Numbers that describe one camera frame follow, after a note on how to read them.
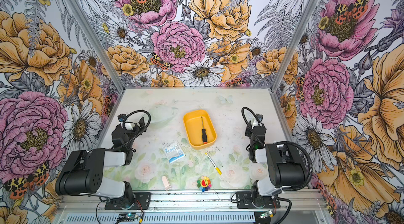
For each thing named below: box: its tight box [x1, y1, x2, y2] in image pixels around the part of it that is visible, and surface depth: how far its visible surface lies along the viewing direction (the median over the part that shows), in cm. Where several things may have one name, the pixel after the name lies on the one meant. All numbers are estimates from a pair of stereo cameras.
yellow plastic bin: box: [183, 109, 218, 150], surface depth 102 cm
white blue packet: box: [162, 139, 187, 164], surface depth 91 cm
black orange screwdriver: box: [200, 116, 208, 145], surface depth 96 cm
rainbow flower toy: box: [196, 175, 212, 192], surface depth 80 cm
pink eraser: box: [161, 175, 172, 191], surface depth 78 cm
